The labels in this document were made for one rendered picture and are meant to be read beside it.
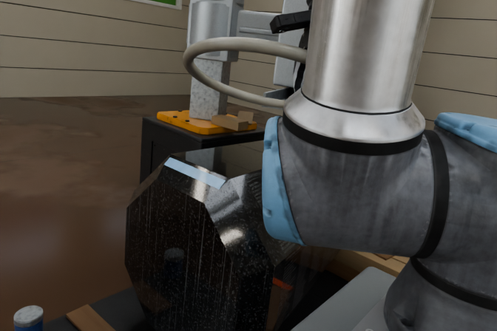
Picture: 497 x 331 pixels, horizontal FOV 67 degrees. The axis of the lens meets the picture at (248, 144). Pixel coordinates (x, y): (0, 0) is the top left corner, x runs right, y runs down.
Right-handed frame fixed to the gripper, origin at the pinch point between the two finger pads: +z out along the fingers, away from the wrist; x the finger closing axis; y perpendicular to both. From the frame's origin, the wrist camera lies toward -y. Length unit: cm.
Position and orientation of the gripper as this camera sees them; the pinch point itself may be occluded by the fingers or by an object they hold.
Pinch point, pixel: (299, 88)
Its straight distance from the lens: 83.7
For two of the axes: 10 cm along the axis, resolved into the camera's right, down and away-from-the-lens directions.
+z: -2.1, 9.7, -1.2
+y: 9.3, 2.4, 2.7
